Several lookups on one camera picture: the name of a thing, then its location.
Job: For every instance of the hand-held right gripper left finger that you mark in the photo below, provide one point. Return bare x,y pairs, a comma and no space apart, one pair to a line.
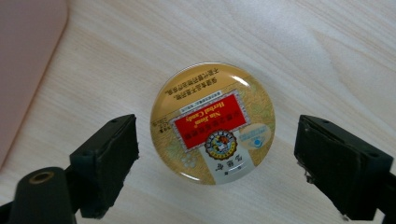
106,161

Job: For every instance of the round golden candy tin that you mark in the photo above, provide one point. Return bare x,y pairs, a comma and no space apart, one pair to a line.
211,124

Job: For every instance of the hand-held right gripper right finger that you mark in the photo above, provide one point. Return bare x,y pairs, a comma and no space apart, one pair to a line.
336,168

